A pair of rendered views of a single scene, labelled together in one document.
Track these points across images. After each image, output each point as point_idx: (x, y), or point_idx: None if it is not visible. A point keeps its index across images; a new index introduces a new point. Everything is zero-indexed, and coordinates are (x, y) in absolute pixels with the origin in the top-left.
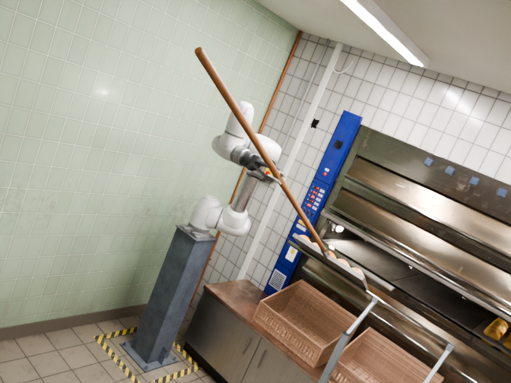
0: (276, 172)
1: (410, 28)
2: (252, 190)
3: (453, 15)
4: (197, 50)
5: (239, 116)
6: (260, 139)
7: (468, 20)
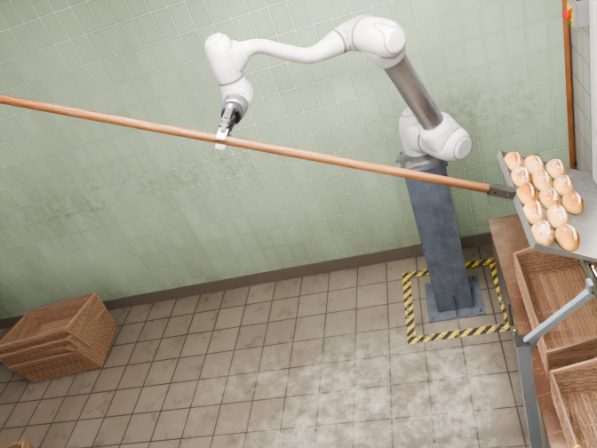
0: (205, 140)
1: None
2: (415, 97)
3: None
4: None
5: (80, 117)
6: (359, 29)
7: None
